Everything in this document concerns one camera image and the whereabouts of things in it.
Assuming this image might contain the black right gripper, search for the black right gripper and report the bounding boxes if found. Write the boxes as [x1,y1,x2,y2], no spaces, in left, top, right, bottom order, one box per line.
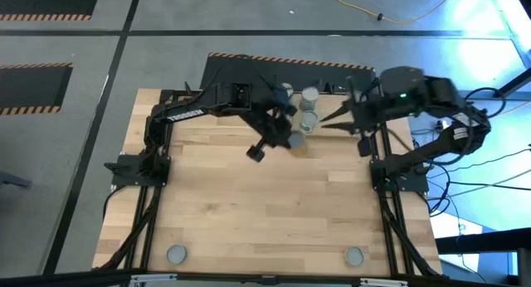
[319,98,389,135]

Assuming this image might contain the yellow bean print can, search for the yellow bean print can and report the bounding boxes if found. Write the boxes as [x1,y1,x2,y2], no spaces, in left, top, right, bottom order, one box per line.
[287,130,309,158]

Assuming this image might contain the white vegetables print can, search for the white vegetables print can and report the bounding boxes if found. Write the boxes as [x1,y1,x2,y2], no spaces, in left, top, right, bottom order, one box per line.
[299,110,319,134]

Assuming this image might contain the blue cherries can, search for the blue cherries can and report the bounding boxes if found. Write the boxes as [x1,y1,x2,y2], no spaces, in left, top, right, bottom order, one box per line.
[299,85,320,113]

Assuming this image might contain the short orange label can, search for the short orange label can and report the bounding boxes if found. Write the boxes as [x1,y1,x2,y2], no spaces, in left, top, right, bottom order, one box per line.
[344,246,366,268]

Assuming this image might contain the short silver lid can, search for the short silver lid can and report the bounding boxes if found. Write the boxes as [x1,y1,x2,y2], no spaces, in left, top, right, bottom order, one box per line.
[166,244,188,266]

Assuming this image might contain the black orange-striped floor mat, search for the black orange-striped floor mat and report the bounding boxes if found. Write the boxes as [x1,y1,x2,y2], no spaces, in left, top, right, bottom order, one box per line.
[200,51,378,95]
[0,62,75,116]
[0,0,102,22]

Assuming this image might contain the black stand leg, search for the black stand leg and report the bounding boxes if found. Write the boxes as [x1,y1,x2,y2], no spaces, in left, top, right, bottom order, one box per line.
[450,66,531,101]

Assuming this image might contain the dark desk edge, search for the dark desk edge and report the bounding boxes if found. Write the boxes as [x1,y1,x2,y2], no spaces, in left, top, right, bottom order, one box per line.
[435,226,531,287]

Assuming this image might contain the grey furniture foot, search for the grey furniture foot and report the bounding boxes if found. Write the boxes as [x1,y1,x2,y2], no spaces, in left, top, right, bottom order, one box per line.
[0,170,32,189]

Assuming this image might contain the wooden shelf with black frame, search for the wooden shelf with black frame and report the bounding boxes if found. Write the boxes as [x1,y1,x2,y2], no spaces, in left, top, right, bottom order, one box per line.
[271,74,406,139]

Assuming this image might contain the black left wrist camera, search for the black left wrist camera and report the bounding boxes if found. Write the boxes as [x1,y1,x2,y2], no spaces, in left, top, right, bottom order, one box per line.
[246,142,267,163]

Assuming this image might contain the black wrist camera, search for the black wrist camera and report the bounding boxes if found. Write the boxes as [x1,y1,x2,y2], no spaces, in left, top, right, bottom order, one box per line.
[356,135,373,158]
[246,142,267,163]

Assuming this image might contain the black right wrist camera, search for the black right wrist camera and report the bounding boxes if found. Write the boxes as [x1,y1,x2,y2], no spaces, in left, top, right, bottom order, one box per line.
[356,135,373,158]

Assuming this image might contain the yellow floor extension cable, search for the yellow floor extension cable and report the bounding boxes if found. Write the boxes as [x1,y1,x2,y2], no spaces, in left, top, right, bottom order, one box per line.
[331,0,460,25]

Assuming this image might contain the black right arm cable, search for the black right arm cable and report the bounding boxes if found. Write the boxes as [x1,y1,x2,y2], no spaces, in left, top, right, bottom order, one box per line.
[464,85,505,114]

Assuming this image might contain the black aluminium table frame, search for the black aluminium table frame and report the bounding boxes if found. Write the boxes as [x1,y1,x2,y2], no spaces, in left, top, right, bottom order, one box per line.
[93,87,443,287]

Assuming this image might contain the black floor cable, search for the black floor cable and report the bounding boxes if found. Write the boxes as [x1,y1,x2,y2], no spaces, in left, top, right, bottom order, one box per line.
[426,148,531,221]

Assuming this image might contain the silver metal bracket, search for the silver metal bracket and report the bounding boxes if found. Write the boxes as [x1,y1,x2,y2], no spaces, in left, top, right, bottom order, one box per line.
[129,273,178,285]
[359,277,410,287]

